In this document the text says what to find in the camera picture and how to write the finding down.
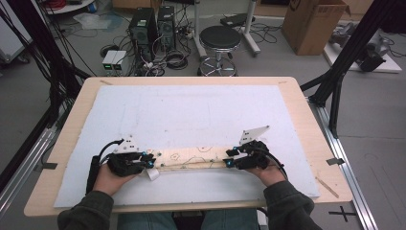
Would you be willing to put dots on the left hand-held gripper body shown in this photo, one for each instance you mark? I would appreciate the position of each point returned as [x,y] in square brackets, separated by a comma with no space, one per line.
[126,164]

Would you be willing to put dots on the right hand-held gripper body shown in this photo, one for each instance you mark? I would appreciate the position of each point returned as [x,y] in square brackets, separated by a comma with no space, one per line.
[253,156]

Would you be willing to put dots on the cream cloth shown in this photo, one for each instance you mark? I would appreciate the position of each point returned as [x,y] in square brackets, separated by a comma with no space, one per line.
[191,158]

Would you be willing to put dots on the person's right hand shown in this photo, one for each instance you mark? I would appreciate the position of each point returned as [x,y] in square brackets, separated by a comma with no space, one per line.
[271,175]

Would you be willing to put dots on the person's left hand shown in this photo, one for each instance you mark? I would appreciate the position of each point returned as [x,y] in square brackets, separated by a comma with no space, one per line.
[107,182]

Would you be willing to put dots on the person's right leg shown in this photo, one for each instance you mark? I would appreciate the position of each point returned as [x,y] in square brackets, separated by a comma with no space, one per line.
[228,220]

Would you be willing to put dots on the person's leg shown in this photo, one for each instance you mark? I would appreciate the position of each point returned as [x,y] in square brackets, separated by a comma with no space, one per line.
[146,222]
[228,220]

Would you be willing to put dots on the person's left leg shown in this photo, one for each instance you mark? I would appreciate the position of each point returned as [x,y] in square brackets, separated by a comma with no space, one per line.
[146,222]

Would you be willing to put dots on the white foam mat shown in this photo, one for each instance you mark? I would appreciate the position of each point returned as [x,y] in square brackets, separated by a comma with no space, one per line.
[191,105]

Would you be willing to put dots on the black tape strip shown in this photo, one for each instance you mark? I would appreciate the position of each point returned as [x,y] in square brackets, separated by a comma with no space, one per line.
[335,161]
[49,166]

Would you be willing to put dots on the thin wooden stick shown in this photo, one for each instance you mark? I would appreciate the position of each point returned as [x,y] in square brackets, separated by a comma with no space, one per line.
[327,187]

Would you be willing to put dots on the wooden table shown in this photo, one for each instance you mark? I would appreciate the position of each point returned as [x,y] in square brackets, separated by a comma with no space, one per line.
[191,80]

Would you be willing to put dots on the white power supply box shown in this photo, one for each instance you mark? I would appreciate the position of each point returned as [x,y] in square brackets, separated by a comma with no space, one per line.
[108,60]
[119,62]

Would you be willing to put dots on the black tape cross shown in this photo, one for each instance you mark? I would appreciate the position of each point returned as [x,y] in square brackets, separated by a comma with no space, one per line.
[343,213]

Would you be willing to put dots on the black round stool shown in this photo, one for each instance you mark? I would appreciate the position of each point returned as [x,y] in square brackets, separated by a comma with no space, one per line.
[220,36]

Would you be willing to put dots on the white stand leg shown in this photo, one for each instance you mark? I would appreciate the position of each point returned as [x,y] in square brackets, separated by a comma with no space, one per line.
[250,32]
[198,28]

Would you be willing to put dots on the black computer tower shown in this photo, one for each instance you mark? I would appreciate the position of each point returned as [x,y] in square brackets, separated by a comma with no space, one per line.
[142,28]

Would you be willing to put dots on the grey-fronted computer tower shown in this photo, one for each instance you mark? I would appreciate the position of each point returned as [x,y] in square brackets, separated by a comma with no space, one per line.
[166,27]

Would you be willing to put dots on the black flat case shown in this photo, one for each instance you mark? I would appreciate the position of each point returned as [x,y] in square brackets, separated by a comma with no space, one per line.
[236,19]

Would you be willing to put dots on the cardboard box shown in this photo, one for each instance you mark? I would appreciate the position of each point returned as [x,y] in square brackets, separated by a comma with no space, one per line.
[311,25]

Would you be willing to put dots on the clear plastic sheet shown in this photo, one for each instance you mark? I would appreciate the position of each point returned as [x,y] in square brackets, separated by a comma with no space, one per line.
[92,20]

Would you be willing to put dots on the grey and black device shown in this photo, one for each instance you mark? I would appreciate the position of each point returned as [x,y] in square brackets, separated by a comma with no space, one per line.
[372,56]

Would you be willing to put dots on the white board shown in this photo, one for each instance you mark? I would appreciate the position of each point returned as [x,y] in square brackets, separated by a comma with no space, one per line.
[391,65]

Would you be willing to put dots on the white round table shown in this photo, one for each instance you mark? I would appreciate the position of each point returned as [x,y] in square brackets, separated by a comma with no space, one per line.
[72,7]

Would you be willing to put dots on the aluminium rail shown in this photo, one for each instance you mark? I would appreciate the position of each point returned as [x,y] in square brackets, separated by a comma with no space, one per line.
[25,169]
[344,166]

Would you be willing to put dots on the black metal frame strut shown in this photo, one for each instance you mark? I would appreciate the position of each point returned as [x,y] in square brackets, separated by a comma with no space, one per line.
[348,54]

